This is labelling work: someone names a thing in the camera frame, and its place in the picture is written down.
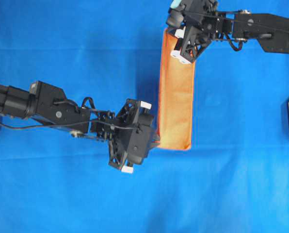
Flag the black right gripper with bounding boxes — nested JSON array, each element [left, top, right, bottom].
[[170, 19, 212, 65]]

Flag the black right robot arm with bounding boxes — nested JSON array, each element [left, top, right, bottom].
[[166, 0, 289, 64]]

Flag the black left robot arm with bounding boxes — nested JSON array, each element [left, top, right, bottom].
[[0, 81, 160, 173]]

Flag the orange towel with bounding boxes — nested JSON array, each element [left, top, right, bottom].
[[157, 30, 195, 150]]

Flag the blue table cloth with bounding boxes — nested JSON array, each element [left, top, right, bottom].
[[0, 0, 289, 233]]

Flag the teal-taped right wrist camera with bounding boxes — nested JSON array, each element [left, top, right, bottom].
[[165, 0, 208, 28]]

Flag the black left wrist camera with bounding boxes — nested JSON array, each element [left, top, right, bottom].
[[127, 113, 155, 165]]

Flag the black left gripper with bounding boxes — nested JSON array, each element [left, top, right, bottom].
[[109, 99, 160, 174]]

